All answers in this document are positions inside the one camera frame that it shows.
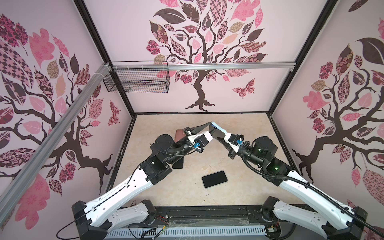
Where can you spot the black smartphone from pink case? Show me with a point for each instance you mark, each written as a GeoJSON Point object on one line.
{"type": "Point", "coordinates": [179, 164]}

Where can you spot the pink silicone phone case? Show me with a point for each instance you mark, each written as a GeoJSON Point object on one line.
{"type": "Point", "coordinates": [181, 137]}

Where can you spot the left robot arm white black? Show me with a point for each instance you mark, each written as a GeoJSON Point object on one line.
{"type": "Point", "coordinates": [96, 218]}

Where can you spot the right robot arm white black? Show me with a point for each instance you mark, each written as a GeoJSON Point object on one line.
{"type": "Point", "coordinates": [328, 218]}

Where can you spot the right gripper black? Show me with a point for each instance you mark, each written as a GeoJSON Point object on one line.
{"type": "Point", "coordinates": [231, 154]}

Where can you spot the white slotted cable duct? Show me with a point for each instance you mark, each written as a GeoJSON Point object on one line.
{"type": "Point", "coordinates": [188, 232]}

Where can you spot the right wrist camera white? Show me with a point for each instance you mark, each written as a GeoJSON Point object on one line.
{"type": "Point", "coordinates": [235, 141]}

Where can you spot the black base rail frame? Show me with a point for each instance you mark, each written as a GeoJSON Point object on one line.
{"type": "Point", "coordinates": [213, 216]}

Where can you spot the aluminium rail left wall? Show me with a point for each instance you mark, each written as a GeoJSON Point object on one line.
{"type": "Point", "coordinates": [23, 180]}

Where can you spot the aluminium rail back wall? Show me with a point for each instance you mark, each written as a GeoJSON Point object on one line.
{"type": "Point", "coordinates": [212, 66]}

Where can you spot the black wire basket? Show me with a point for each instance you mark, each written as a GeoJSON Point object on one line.
{"type": "Point", "coordinates": [138, 77]}

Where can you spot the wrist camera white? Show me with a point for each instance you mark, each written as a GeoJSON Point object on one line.
{"type": "Point", "coordinates": [235, 141]}
{"type": "Point", "coordinates": [199, 141]}

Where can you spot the aluminium rail wall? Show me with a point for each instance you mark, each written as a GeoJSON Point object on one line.
{"type": "Point", "coordinates": [23, 180]}
{"type": "Point", "coordinates": [212, 66]}

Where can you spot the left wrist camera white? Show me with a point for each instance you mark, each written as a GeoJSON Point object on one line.
{"type": "Point", "coordinates": [199, 141]}

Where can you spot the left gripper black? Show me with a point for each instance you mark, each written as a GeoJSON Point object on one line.
{"type": "Point", "coordinates": [195, 129]}

